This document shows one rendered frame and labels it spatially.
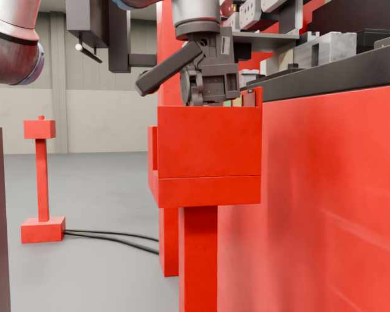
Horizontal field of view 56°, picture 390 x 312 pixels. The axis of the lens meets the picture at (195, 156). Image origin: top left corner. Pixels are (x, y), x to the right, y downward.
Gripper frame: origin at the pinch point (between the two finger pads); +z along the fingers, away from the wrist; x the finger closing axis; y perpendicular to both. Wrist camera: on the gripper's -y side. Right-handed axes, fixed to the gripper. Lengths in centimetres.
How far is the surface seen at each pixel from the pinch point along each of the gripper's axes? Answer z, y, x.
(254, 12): -36, 32, 52
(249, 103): -7.7, 9.4, -1.1
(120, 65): -41, -8, 175
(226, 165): 1.4, 3.8, -4.9
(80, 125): -7, -112, 926
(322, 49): -18.1, 32.2, 14.8
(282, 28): -28, 35, 39
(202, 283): 22.6, -0.2, 2.2
